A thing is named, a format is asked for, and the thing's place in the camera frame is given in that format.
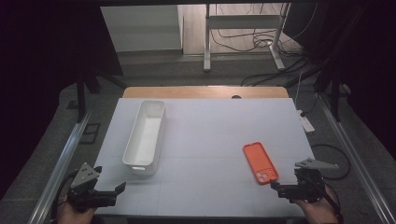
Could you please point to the aluminium floor rail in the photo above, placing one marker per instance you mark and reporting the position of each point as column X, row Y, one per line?
column 358, row 161
column 59, row 168

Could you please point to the white cabinet panel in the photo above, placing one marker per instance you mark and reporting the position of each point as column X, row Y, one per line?
column 140, row 28

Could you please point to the person's right hand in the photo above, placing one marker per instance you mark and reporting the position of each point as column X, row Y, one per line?
column 317, row 211

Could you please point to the person's left hand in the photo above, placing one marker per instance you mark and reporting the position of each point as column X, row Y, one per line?
column 74, row 215

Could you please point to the black curtain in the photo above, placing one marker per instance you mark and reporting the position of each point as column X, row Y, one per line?
column 367, row 62
column 46, row 77

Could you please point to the black square floor frame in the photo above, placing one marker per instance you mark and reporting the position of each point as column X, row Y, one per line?
column 90, row 133

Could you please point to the white plastic storage bin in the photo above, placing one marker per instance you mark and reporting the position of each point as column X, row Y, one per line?
column 144, row 137

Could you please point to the orange phone case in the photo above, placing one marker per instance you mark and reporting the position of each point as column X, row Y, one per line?
column 258, row 160

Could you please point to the white power strip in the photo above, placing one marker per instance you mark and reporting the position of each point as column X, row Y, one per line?
column 306, row 122

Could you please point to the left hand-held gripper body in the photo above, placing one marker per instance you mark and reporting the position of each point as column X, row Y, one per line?
column 84, row 179

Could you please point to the black stand leg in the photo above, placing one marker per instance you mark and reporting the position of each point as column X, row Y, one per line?
column 335, row 96
column 81, row 96

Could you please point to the white metal stand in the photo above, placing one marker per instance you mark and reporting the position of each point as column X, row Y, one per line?
column 207, row 43

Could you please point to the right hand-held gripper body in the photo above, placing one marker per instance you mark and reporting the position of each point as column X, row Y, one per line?
column 308, row 186

